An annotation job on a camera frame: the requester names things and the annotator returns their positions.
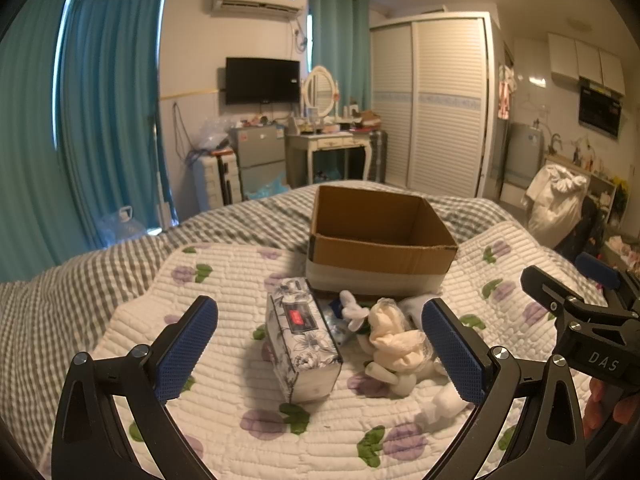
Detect white sock bundle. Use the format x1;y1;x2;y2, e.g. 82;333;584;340
416;382;469;427

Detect cream plush toy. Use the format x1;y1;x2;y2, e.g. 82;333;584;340
368;298;435;373

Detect blue tissue pack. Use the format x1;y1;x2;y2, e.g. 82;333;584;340
319;298;352;346

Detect floral tissue box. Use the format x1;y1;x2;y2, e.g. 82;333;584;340
266;278;343;404

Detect white bone-shaped plush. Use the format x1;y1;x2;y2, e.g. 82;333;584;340
364;361;418;398

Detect right human hand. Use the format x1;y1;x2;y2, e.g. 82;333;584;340
582;378;640;441

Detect white stuffed bag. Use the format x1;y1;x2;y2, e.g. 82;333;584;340
523;164;589;248

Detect grey checked bed cover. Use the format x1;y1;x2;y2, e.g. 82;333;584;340
0;179;522;466

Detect black range hood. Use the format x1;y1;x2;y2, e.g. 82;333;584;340
578;78;623;139

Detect brown cardboard box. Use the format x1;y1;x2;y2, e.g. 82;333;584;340
306;185;458;298

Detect clear water jug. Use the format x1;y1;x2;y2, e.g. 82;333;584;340
98;205;146;247

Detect white sliding wardrobe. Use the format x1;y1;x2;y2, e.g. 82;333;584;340
371;11;503;198

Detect white dressing table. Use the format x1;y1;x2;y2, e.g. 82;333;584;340
286;131;373;185

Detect blue plastic bag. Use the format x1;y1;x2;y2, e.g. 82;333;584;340
245;174;291;200

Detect oval vanity mirror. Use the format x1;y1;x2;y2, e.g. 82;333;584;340
302;65;338;118

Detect white suitcase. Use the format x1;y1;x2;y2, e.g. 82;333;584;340
192;150;243;212

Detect small grey refrigerator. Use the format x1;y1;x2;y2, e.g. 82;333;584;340
230;126;288;199

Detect clear plastic bag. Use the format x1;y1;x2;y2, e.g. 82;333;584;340
195;117;235;151

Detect right teal curtain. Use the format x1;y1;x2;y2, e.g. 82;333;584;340
308;0;371;112

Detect teal curtain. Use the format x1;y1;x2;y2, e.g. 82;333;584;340
308;0;371;112
1;0;175;282

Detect left teal curtain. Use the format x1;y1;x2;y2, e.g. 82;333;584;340
1;0;175;282

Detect white air conditioner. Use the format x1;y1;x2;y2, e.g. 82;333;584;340
213;0;306;16

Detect white wall cabinets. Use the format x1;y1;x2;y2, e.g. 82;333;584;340
547;32;626;96

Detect black wall television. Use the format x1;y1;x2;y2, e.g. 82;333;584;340
224;58;300;105

